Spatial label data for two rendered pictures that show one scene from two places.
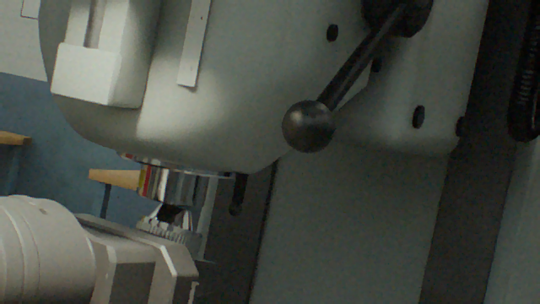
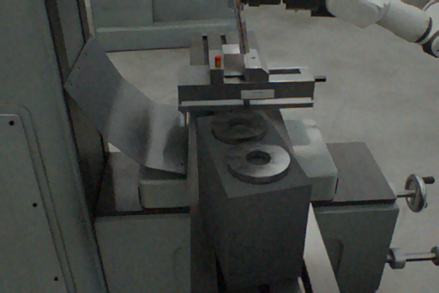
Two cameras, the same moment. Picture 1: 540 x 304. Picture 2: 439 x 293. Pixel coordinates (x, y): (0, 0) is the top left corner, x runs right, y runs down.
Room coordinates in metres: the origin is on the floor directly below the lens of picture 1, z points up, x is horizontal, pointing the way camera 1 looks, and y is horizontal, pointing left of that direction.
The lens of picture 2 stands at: (1.22, 0.98, 1.51)
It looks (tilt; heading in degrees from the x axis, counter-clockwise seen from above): 33 degrees down; 243
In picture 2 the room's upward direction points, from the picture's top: 1 degrees counter-clockwise
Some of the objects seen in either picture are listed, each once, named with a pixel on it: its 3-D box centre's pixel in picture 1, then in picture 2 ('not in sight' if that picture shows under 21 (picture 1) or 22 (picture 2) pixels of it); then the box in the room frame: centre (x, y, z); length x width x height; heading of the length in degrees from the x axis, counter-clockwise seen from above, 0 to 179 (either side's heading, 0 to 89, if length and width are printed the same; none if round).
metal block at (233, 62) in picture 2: not in sight; (232, 59); (0.68, -0.01, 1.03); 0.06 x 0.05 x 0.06; 66
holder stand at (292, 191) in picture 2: not in sight; (247, 191); (0.91, 0.46, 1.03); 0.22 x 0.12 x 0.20; 77
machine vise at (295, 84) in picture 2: not in sight; (244, 77); (0.65, 0.00, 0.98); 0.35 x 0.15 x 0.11; 156
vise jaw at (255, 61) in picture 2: not in sight; (255, 64); (0.63, 0.01, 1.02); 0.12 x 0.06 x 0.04; 66
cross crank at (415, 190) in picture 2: not in sight; (403, 194); (0.26, 0.26, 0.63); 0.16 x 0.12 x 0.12; 156
